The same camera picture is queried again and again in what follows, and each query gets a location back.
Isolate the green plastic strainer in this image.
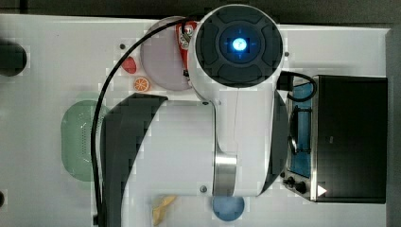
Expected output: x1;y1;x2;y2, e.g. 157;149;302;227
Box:
61;92;98;182

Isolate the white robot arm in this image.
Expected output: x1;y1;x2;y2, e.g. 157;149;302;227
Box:
99;5;288;227

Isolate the orange slice toy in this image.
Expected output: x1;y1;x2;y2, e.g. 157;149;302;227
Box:
133;77;150;93

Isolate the lavender round plate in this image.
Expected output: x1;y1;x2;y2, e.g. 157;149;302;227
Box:
140;26;190;91

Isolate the red ketchup bottle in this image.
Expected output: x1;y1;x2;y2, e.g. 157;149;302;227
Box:
175;21;197;79

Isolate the red toy strawberry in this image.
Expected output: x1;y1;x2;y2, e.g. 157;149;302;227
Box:
122;57;137;74

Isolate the blue bowl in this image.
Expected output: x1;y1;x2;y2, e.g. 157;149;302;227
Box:
212;196;245;222

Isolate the yellow banana peel toy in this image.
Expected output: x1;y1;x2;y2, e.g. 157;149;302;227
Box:
152;196;177;226

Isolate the black toaster oven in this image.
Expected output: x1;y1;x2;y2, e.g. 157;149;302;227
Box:
281;75;388;203

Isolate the black pot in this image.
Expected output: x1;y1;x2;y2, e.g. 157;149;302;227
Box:
0;40;27;77

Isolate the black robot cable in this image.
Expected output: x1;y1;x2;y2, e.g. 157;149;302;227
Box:
90;16;202;226

